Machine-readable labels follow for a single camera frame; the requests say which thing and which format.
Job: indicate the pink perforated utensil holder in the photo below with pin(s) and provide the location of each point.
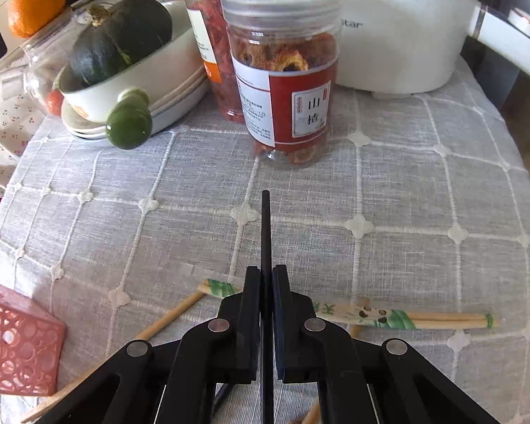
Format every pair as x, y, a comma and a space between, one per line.
13, 340

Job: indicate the grey checked tablecloth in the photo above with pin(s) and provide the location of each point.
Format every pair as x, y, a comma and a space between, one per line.
380, 207

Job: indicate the orange mandarin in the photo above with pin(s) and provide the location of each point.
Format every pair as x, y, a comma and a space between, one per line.
35, 9

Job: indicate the bamboo chopstick with printed sleeve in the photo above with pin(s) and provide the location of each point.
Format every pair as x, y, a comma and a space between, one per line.
446, 323
216, 287
446, 316

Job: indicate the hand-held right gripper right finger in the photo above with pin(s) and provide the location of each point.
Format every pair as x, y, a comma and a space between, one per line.
287, 318

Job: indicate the black chopstick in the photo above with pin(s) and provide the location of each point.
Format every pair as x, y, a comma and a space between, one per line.
266, 229

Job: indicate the plain wooden chopstick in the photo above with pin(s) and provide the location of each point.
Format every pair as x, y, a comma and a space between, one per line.
168, 318

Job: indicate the floral cloth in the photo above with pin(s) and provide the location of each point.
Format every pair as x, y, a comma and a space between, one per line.
4, 123

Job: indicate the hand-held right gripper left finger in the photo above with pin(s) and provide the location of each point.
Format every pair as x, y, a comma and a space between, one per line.
247, 318

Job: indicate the red label dried fruit jar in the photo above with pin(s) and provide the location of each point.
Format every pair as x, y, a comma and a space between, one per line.
291, 110

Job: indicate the small orange persimmon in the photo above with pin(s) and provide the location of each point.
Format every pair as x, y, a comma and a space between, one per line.
54, 102

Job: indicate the orange label dried fruit jar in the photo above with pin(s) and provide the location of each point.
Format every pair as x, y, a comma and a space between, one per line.
207, 44

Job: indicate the white rice cooker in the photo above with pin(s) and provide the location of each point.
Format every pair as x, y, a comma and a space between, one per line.
402, 31

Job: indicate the small white round container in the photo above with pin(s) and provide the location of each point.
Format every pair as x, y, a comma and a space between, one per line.
524, 23

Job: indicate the green kabocha squash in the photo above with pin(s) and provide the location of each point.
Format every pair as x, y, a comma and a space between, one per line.
115, 39

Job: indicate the clear glass jar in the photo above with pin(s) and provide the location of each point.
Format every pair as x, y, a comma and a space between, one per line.
39, 70

